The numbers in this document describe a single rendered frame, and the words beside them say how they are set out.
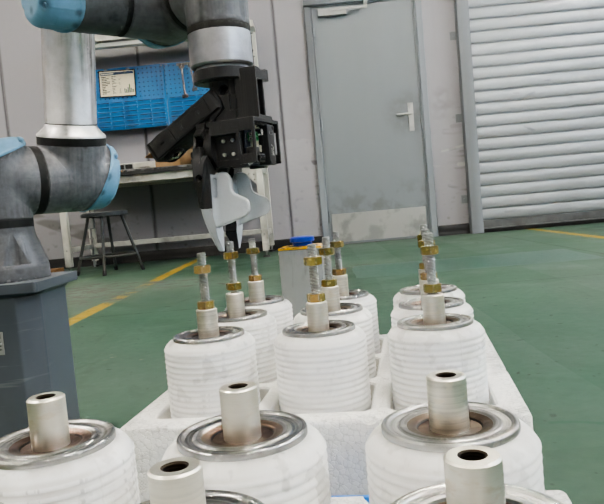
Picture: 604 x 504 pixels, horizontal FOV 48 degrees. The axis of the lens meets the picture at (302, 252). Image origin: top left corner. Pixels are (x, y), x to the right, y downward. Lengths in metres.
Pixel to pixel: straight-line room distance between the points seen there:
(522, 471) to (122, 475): 0.22
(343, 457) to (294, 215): 5.35
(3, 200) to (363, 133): 5.01
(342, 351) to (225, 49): 0.37
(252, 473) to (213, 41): 0.56
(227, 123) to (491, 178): 5.35
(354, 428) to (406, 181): 5.40
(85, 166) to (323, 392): 0.69
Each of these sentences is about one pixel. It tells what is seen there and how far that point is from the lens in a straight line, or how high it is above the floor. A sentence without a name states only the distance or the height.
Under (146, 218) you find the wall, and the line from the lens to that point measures 6.14.
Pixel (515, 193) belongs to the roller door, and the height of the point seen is 0.31.
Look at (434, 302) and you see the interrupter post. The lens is 0.68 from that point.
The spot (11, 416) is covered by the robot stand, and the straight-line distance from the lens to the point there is 1.18.
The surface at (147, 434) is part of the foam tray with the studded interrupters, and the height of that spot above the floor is 0.17.
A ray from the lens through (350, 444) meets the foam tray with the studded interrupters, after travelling 0.65.
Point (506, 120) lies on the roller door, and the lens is 6.15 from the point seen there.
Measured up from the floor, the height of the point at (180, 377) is 0.22.
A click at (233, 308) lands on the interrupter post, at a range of 0.83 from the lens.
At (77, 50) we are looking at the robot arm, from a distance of 1.23.
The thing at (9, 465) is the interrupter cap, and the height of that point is 0.25.
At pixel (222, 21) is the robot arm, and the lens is 0.82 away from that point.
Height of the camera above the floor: 0.38
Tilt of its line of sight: 4 degrees down
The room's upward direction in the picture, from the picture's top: 5 degrees counter-clockwise
